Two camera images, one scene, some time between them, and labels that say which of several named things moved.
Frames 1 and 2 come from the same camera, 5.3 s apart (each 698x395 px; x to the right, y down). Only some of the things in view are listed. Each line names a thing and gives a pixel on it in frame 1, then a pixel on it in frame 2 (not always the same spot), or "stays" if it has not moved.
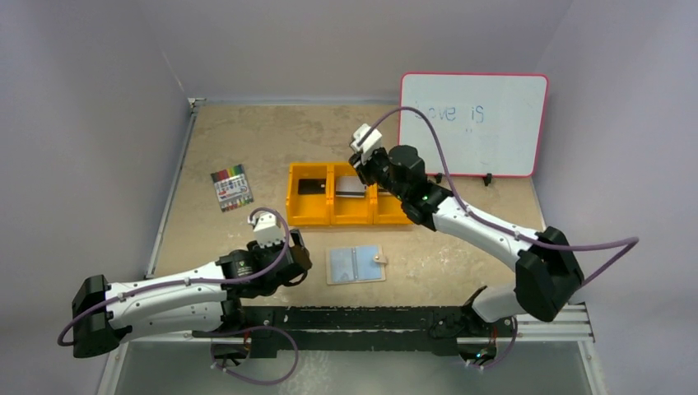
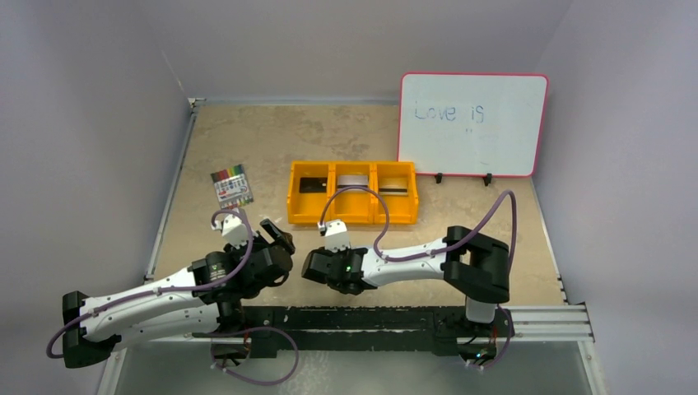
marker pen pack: x=232 y=188 stays
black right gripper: x=361 y=169 -> x=314 y=264
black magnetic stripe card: x=312 y=186 stays
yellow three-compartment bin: x=334 y=193 stays
